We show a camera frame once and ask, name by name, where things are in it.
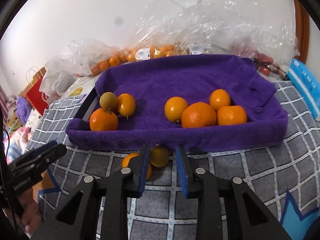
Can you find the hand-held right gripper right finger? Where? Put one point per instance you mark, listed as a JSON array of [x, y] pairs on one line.
[[182, 172]]

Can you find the pink patterned bedding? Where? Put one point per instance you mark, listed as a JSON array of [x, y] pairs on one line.
[[16, 140]]

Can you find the small green round fruit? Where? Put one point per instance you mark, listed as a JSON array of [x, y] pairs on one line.
[[108, 99]]

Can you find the purple cloth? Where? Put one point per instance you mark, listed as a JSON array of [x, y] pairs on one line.
[[23, 111]]

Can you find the pile of bagged oranges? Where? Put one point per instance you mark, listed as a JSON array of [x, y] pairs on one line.
[[150, 51]]

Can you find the large orange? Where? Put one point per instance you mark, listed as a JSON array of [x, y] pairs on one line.
[[198, 118]]

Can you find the grey plaid star blanket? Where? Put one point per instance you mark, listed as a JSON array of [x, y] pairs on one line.
[[237, 175]]

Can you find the grey-white plastic bag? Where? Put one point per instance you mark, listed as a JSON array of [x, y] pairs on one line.
[[55, 77]]

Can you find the clear plastic bag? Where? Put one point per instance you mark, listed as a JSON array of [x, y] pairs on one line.
[[85, 52]]

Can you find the person's left hand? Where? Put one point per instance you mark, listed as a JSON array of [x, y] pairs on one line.
[[30, 212]]

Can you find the red paper bag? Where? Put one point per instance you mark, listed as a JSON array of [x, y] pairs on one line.
[[37, 97]]

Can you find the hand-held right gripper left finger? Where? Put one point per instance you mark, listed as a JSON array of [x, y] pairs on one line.
[[142, 176]]

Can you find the bagged red fruits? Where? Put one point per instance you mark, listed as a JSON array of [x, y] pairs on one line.
[[265, 63]]

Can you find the brown wooden door frame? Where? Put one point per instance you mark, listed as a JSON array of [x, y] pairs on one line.
[[301, 25]]

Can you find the black tray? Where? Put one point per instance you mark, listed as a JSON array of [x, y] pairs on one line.
[[86, 107]]

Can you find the oval orange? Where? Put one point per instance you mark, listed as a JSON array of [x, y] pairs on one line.
[[125, 104]]

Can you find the crumpled clear plastic bags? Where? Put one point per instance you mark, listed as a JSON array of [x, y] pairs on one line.
[[212, 22]]

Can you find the white dotted pillow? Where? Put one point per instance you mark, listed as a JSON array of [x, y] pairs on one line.
[[33, 122]]

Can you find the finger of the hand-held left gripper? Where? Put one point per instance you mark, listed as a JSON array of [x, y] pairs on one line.
[[47, 155], [42, 147]]

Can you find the purple towel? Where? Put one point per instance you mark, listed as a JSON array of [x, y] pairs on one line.
[[187, 80]]

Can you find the blue tissue box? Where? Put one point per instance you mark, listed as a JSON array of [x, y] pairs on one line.
[[305, 85]]

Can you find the yellow-green round fruit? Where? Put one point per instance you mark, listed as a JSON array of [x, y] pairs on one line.
[[160, 156]]

